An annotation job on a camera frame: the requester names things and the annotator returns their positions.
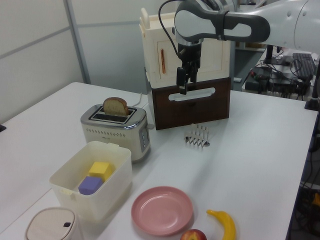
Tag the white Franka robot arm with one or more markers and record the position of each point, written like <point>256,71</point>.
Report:
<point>240,27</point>

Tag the small cream lidded bin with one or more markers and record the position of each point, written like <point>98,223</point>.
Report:
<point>50,225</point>

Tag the yellow banana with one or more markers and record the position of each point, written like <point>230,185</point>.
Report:
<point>228,225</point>

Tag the red apple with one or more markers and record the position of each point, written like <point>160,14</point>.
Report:
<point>193,235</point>

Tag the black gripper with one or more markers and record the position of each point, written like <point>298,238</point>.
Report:
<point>191,53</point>

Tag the cream plastic cabinet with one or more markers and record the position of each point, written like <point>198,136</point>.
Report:
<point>212,58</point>

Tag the black table clamp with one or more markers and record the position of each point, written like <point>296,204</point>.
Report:
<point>313,97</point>

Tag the cream and chrome toaster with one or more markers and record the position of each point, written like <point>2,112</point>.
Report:
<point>117,136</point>

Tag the bread slice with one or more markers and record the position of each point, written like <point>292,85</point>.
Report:
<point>115,106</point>

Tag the black keyboard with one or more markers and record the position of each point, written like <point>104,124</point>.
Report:
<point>303,65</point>

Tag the black monitor stand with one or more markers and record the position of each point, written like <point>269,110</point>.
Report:
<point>276,60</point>

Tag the metal toast rack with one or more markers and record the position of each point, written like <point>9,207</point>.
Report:
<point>196,138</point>

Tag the pink plate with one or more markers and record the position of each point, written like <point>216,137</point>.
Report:
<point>162,211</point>

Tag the purple block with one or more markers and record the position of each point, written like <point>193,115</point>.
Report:
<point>90,185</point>

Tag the white plastic container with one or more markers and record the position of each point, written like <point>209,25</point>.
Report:
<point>75,205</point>

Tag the yellow block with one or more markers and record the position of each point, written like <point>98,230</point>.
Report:
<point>98,168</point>

